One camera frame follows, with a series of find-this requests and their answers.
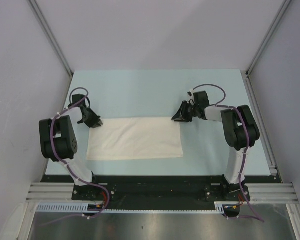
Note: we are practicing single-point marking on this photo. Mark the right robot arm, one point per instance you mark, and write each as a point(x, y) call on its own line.
point(239, 127)

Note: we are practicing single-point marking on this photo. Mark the white cloth napkin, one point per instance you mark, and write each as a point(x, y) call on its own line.
point(136, 138)

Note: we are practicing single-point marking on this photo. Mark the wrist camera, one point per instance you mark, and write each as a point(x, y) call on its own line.
point(199, 99)
point(79, 100)

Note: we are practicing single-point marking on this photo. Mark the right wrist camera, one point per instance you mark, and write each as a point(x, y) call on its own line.
point(199, 99)

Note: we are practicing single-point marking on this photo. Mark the right aluminium corner post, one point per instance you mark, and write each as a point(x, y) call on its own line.
point(268, 36)

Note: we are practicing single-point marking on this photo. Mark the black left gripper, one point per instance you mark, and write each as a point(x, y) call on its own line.
point(96, 121)

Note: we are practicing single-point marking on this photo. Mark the white slotted cable duct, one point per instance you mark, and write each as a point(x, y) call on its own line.
point(93, 208)

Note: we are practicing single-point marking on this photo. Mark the left aluminium corner post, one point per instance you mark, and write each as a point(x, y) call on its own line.
point(42, 21)

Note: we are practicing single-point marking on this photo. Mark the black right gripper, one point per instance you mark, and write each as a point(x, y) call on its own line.
point(181, 115)

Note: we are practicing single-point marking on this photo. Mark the aluminium corner post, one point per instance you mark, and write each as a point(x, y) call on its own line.
point(42, 21)
point(268, 36)

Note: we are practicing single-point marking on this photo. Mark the aluminium frame rail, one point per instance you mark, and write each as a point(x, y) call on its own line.
point(264, 193)

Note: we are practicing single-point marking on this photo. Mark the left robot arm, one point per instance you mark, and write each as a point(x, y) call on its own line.
point(58, 140)

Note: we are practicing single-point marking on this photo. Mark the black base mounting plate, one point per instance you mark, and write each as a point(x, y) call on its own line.
point(232, 210)

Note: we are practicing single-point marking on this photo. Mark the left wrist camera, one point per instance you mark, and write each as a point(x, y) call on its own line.
point(79, 100)

